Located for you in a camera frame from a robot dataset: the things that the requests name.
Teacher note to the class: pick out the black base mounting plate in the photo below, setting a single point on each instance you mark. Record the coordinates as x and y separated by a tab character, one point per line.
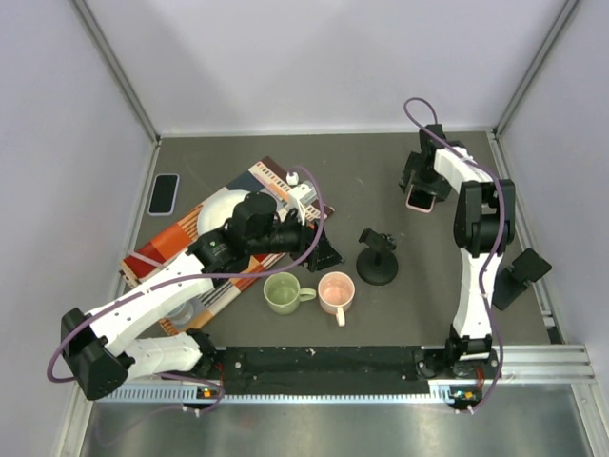
335	369

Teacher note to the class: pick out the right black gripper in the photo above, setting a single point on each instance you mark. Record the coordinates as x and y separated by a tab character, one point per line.
440	188

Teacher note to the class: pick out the black round-base phone stand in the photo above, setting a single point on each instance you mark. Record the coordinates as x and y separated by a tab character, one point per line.
377	264

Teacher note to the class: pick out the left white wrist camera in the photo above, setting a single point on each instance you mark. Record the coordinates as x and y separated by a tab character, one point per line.
299	195

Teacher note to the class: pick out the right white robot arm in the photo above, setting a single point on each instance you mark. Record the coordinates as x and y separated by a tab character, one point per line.
483	228

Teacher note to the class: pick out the grey slotted cable duct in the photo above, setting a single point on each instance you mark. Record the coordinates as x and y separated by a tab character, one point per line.
442	392

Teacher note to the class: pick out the pink case smartphone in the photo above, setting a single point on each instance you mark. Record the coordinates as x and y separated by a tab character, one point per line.
420	200

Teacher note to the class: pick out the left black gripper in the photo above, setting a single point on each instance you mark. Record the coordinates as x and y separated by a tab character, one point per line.
324	255

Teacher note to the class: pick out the green ceramic mug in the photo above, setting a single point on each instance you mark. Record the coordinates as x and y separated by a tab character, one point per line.
284	294

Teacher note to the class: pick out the pink ceramic mug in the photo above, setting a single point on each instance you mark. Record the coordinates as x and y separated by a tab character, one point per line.
336	292

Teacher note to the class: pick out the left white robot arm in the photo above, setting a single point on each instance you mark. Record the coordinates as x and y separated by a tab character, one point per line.
103	348

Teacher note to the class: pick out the white plate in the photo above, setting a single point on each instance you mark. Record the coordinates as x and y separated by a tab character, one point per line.
217	208

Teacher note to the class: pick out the black folding phone stand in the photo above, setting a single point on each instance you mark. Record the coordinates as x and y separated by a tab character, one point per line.
512	281

